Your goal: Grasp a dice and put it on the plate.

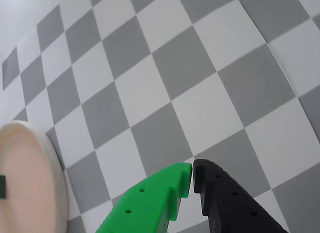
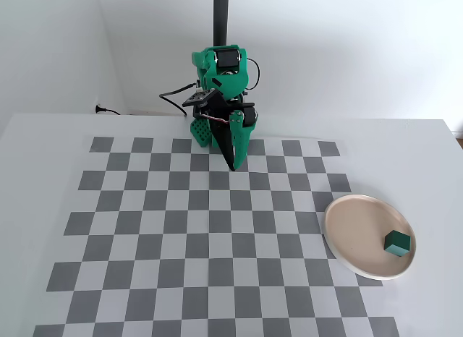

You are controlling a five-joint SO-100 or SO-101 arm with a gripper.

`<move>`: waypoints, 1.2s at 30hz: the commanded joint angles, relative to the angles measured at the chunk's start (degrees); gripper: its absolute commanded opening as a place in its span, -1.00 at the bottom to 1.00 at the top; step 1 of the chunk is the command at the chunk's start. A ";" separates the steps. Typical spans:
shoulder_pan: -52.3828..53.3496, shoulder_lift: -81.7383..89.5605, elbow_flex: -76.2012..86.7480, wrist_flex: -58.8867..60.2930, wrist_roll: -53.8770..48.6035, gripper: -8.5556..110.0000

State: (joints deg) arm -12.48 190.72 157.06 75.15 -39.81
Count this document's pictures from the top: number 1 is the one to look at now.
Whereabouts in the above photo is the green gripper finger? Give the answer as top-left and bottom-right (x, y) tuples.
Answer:
(94, 161), (193, 233)

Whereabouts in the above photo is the grey white checkerboard mat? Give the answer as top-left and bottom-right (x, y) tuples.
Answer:
(1, 0), (320, 233)

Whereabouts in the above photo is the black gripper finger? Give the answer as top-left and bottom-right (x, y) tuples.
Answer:
(191, 158), (289, 233)

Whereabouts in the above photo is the beige round plate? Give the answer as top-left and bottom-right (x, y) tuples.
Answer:
(0, 120), (70, 233)

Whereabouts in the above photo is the dark green dice cube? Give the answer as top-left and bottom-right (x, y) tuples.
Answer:
(0, 174), (7, 201)

